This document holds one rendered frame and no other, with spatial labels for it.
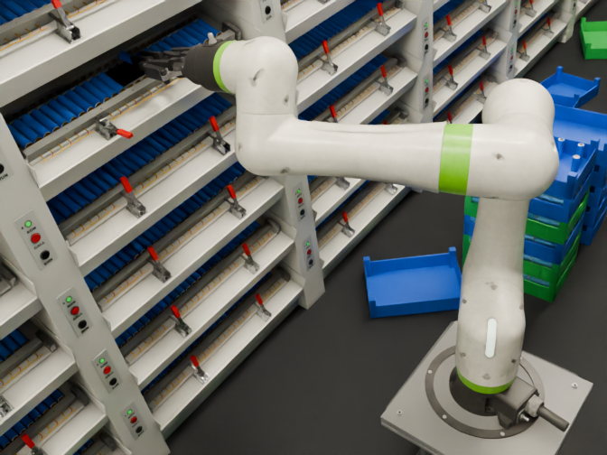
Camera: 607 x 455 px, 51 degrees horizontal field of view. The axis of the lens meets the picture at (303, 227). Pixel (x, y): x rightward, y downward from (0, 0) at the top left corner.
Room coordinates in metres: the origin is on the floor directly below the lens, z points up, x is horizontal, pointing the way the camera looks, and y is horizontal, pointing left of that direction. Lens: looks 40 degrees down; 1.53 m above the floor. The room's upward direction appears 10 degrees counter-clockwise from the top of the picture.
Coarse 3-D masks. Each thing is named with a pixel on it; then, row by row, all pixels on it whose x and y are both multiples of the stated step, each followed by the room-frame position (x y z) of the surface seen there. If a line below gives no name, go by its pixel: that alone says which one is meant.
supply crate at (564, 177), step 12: (576, 144) 1.44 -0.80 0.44; (588, 144) 1.42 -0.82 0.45; (564, 156) 1.45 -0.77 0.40; (588, 156) 1.41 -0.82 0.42; (564, 168) 1.40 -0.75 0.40; (588, 168) 1.35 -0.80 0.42; (564, 180) 1.35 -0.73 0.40; (576, 180) 1.28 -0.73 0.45; (552, 192) 1.29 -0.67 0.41; (564, 192) 1.28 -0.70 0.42
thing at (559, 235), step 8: (472, 200) 1.46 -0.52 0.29; (584, 200) 1.38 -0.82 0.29; (464, 208) 1.46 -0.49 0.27; (472, 208) 1.45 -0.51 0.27; (584, 208) 1.39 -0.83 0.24; (472, 216) 1.44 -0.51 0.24; (576, 216) 1.33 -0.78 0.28; (528, 224) 1.33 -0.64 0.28; (536, 224) 1.32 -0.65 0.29; (544, 224) 1.30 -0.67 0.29; (560, 224) 1.27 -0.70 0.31; (568, 224) 1.27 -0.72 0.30; (528, 232) 1.33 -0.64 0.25; (536, 232) 1.31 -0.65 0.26; (544, 232) 1.30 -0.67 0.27; (552, 232) 1.28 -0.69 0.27; (560, 232) 1.27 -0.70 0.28; (568, 232) 1.29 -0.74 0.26; (552, 240) 1.28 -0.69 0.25; (560, 240) 1.27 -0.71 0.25
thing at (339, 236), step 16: (368, 192) 1.78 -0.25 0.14; (384, 192) 1.79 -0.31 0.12; (400, 192) 1.82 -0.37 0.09; (352, 208) 1.71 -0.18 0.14; (368, 208) 1.72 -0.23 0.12; (384, 208) 1.73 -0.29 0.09; (320, 224) 1.63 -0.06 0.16; (336, 224) 1.65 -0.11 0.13; (352, 224) 1.65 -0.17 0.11; (368, 224) 1.66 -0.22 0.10; (320, 240) 1.58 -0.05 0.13; (336, 240) 1.58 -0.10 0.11; (352, 240) 1.60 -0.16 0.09; (320, 256) 1.52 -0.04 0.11; (336, 256) 1.53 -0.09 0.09
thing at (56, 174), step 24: (216, 24) 1.48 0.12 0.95; (240, 24) 1.43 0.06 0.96; (144, 48) 1.38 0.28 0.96; (168, 96) 1.23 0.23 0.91; (192, 96) 1.26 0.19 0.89; (120, 120) 1.16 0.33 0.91; (144, 120) 1.16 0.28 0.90; (168, 120) 1.21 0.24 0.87; (72, 144) 1.08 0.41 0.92; (96, 144) 1.09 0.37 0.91; (120, 144) 1.12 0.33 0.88; (48, 168) 1.02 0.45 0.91; (72, 168) 1.03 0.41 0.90; (96, 168) 1.08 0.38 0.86; (48, 192) 0.99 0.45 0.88
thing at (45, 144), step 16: (224, 32) 1.42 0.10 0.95; (144, 80) 1.24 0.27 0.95; (176, 80) 1.27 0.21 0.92; (128, 96) 1.19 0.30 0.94; (96, 112) 1.14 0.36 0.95; (112, 112) 1.17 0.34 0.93; (64, 128) 1.10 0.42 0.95; (80, 128) 1.11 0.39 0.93; (32, 144) 1.05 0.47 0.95; (48, 144) 1.06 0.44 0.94; (32, 160) 1.03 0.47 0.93
